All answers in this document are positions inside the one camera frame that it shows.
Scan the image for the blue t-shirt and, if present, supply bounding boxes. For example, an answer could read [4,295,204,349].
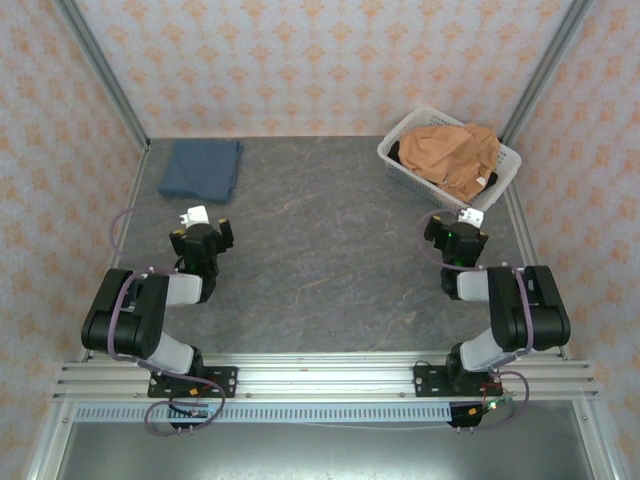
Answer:
[157,138,246,206]

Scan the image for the white plastic basket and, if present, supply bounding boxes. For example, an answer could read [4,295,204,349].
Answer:
[377,107,523,212]

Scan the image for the orange t-shirt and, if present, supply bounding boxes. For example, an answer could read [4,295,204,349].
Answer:
[399,123,502,204]

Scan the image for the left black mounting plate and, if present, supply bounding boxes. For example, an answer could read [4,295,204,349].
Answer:
[147,365,239,400]

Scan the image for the black mounting plate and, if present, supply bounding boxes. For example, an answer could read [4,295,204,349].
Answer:
[413,363,504,400]
[147,365,239,400]

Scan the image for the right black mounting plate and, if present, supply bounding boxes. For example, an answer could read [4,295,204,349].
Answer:
[413,363,504,400]

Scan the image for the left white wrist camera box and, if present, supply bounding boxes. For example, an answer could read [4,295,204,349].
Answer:
[179,205,213,226]

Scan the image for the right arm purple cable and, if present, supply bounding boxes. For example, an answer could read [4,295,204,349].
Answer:
[418,209,536,432]

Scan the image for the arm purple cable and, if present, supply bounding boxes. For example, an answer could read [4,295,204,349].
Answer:
[418,209,536,432]
[108,205,228,437]

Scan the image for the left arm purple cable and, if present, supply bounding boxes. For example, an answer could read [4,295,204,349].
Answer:
[108,205,228,437]

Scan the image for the aluminium base rail beam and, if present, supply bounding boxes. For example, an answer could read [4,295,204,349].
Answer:
[53,351,600,402]

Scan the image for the aluminium frame post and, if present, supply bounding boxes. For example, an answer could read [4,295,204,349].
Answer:
[53,0,152,152]
[501,0,596,145]

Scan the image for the white slotted cable duct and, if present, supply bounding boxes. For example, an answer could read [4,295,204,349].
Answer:
[73,403,454,424]

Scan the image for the aluminium lower frame rail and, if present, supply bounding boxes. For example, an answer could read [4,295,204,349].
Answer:
[25,402,77,480]
[573,401,617,480]

